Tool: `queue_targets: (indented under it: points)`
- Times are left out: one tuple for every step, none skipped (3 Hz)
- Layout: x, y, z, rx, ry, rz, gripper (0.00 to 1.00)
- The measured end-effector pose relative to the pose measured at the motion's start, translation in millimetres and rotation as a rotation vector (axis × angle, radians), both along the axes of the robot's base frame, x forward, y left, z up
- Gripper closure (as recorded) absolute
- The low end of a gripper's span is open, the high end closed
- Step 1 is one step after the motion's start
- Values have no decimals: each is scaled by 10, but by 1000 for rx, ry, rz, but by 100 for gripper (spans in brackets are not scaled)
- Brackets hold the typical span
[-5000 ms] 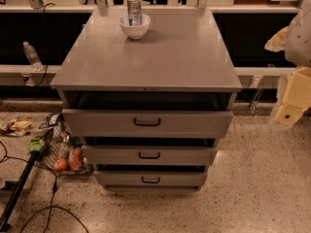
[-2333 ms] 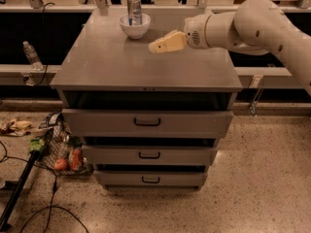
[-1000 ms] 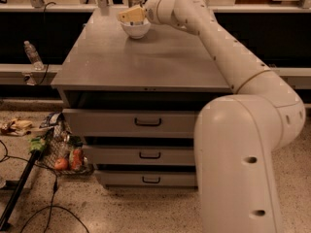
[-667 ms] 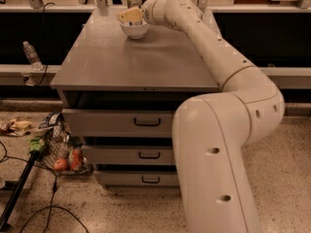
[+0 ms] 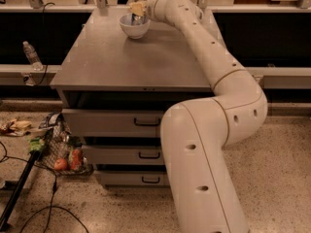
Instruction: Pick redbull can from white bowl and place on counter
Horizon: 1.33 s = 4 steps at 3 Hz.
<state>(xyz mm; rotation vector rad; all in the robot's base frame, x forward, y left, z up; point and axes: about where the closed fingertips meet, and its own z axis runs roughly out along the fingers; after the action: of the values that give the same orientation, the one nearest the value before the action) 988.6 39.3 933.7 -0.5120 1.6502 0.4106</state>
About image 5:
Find grey drawer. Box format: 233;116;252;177
62;109;163;138
93;171;169;186
82;146;164;165

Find red snack bag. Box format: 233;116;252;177
69;149;83;171

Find wire mesh basket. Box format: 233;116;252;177
41;119;93;176

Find clear plastic water bottle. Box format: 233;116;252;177
22;41;44;71

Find middle grey drawer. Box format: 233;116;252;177
82;146;164;165

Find red apple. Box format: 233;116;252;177
53;158;68;171

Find bottom grey drawer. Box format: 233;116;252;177
93;171;169;186

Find grey drawer cabinet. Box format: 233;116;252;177
52;8;211;175

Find top grey drawer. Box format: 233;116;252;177
62;109;163;138

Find black floor cable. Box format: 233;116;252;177
0;141;90;233

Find green sponge item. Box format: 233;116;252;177
29;137;46;152

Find white bowl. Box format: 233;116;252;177
119;13;151;39

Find silver redbull can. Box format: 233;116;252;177
131;0;147;25

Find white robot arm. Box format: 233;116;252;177
129;0;267;233

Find snack packets on floor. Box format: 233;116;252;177
0;119;31;137

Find black metal pole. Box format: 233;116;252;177
0;151;40;232

